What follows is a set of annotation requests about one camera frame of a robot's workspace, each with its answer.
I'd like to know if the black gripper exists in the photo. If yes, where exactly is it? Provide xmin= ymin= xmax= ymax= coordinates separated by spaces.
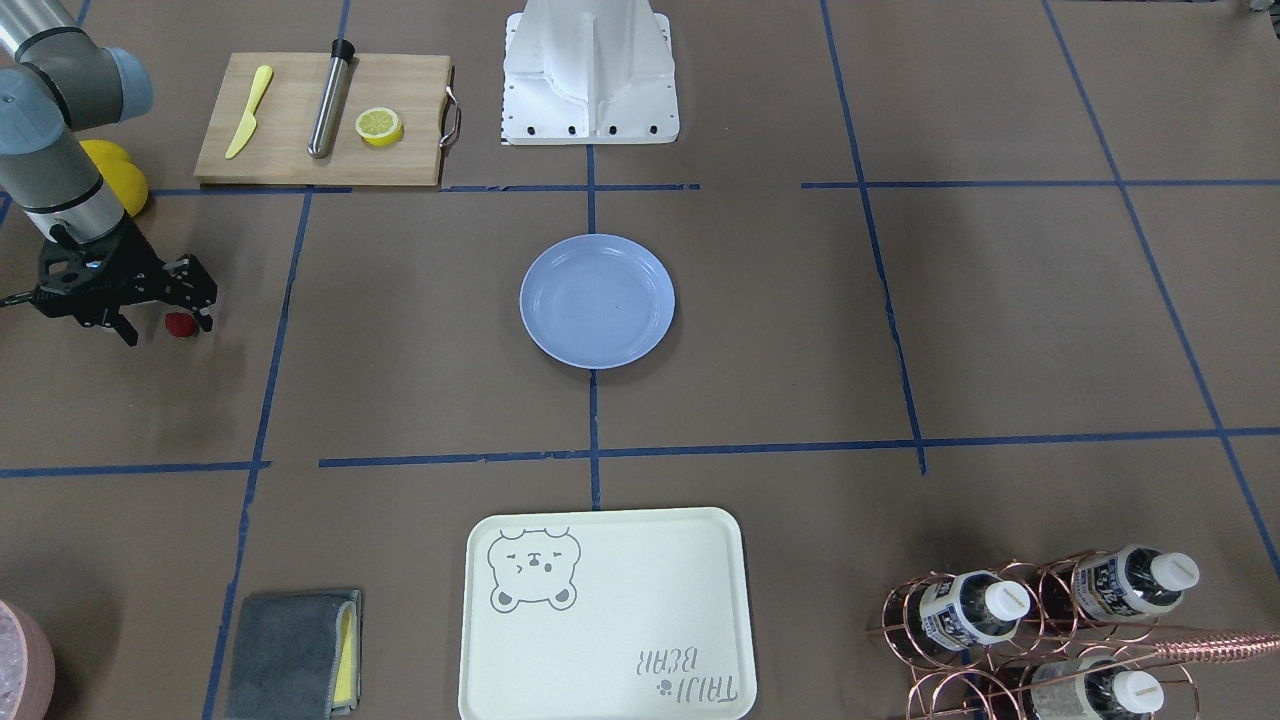
xmin=32 ymin=217 xmax=218 ymax=347

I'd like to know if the red strawberry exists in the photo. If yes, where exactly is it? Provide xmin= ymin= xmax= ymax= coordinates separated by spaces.
xmin=164 ymin=313 xmax=201 ymax=340

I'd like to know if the blue plate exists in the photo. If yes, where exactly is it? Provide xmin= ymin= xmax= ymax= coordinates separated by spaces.
xmin=518 ymin=233 xmax=677 ymax=370

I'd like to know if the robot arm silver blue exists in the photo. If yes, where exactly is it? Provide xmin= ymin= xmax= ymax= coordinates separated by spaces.
xmin=1 ymin=1 xmax=218 ymax=346

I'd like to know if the yellow lemon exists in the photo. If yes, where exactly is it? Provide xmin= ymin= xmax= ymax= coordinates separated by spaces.
xmin=79 ymin=138 xmax=150 ymax=217

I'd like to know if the wooden cutting board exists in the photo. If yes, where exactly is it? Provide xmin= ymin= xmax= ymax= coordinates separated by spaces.
xmin=195 ymin=53 xmax=454 ymax=188

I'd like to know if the yellow plastic knife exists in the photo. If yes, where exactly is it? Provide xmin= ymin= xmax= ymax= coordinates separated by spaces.
xmin=224 ymin=65 xmax=274 ymax=160

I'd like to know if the half lemon slice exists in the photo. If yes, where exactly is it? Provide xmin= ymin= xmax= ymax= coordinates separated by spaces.
xmin=355 ymin=108 xmax=404 ymax=147

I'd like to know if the grey folded cloth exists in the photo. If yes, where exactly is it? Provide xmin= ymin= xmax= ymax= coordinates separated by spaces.
xmin=224 ymin=588 xmax=364 ymax=719

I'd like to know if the pink bowl with ice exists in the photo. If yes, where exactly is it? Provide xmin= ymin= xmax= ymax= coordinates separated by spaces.
xmin=1 ymin=601 xmax=56 ymax=719

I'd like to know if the cream bear tray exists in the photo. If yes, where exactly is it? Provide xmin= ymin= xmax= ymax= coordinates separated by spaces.
xmin=458 ymin=507 xmax=758 ymax=719

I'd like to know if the tea bottle front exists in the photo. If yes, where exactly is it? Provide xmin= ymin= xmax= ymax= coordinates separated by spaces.
xmin=905 ymin=570 xmax=1033 ymax=660

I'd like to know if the tea bottle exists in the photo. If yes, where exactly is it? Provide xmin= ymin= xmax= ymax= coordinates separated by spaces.
xmin=905 ymin=570 xmax=1033 ymax=660
xmin=1021 ymin=656 xmax=1166 ymax=719
xmin=1062 ymin=544 xmax=1201 ymax=623

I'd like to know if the tea bottle middle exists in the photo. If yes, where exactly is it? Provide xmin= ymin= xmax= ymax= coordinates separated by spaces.
xmin=1062 ymin=544 xmax=1201 ymax=623

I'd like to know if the tea bottle back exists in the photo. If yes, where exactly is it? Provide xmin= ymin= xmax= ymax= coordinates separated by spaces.
xmin=1021 ymin=656 xmax=1166 ymax=719

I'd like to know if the steel knife handle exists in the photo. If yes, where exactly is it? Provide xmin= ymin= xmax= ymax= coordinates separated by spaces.
xmin=307 ymin=38 xmax=356 ymax=160

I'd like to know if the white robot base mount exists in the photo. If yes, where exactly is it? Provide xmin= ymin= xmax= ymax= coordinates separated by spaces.
xmin=500 ymin=1 xmax=681 ymax=146

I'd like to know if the copper wire bottle rack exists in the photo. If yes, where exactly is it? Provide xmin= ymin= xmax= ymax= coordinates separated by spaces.
xmin=867 ymin=551 xmax=1277 ymax=719

